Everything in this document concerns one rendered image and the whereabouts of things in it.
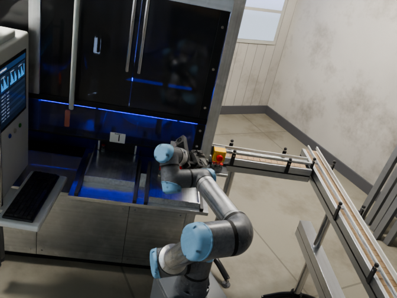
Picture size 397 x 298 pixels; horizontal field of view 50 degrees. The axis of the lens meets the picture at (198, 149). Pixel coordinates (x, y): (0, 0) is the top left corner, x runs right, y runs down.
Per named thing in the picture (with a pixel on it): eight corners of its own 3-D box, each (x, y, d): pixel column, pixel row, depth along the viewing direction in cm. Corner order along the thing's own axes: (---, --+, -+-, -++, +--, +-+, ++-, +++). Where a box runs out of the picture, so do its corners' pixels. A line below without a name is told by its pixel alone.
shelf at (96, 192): (85, 151, 248) (85, 148, 247) (202, 167, 257) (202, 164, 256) (67, 198, 206) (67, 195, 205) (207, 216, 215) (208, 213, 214)
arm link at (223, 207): (272, 230, 133) (211, 160, 173) (241, 233, 128) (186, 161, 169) (264, 260, 137) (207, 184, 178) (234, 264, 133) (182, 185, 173)
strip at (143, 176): (139, 182, 227) (140, 172, 224) (145, 182, 227) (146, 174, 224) (137, 197, 214) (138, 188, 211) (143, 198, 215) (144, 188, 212)
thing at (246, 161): (203, 168, 259) (208, 146, 252) (202, 156, 273) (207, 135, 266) (308, 183, 269) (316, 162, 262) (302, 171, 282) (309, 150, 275)
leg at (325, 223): (286, 293, 288) (322, 202, 252) (298, 294, 289) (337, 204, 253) (289, 303, 280) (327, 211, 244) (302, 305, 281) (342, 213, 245)
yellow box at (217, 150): (211, 155, 252) (213, 145, 249) (222, 156, 253) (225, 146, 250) (211, 161, 245) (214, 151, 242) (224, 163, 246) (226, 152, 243)
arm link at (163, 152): (153, 165, 163) (151, 144, 165) (168, 168, 172) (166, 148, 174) (170, 162, 159) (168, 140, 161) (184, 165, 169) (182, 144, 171)
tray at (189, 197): (151, 167, 242) (152, 162, 241) (195, 173, 246) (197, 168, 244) (147, 202, 212) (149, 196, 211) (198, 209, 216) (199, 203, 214)
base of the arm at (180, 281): (215, 295, 179) (220, 278, 174) (183, 303, 172) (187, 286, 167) (199, 270, 190) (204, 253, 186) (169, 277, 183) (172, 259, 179)
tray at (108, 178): (94, 149, 248) (94, 143, 246) (138, 155, 251) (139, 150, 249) (83, 181, 218) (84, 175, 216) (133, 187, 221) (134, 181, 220)
